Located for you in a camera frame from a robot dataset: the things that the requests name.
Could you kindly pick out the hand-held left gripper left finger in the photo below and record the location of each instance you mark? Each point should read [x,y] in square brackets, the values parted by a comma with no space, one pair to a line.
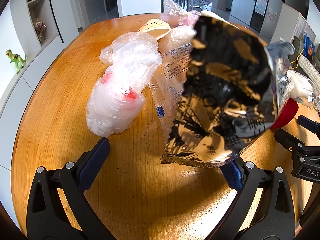
[95,160]

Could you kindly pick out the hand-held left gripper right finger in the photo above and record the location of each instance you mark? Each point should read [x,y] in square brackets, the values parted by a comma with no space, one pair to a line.
[233,176]

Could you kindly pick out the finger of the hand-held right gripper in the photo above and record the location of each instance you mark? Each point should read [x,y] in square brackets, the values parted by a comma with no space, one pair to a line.
[292,142]
[308,123]

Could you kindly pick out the metallic foil snack bag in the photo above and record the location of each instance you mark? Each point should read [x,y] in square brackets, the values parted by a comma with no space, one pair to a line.
[225,80]

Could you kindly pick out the clear bag with white item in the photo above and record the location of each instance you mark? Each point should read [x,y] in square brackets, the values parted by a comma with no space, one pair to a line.
[300,85]

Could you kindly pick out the white ribbed keyboard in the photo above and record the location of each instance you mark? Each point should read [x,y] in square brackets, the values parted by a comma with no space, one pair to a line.
[308,66]

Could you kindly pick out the crumpled clear bag red contents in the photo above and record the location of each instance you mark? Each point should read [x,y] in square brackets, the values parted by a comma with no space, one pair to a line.
[120,85]

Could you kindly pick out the blue bag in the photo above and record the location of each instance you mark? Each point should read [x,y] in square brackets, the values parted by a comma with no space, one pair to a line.
[309,43]

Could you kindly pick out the clear printed plastic wrapper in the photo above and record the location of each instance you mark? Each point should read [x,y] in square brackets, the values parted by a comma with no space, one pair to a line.
[172,85]

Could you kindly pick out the green dinosaur toy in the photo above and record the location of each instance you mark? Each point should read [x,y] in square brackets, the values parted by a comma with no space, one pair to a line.
[15,58]

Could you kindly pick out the white shelf cabinet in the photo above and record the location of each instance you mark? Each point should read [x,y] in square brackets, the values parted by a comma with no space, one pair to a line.
[50,10]

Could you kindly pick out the open patterned umbrella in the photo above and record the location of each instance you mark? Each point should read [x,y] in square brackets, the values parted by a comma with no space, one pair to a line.
[202,0]

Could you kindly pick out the clear plastic bag pink contents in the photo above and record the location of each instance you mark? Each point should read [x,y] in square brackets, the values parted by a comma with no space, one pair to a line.
[175,10]

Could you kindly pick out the wall calendar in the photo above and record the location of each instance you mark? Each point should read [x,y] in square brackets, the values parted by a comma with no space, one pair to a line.
[261,5]

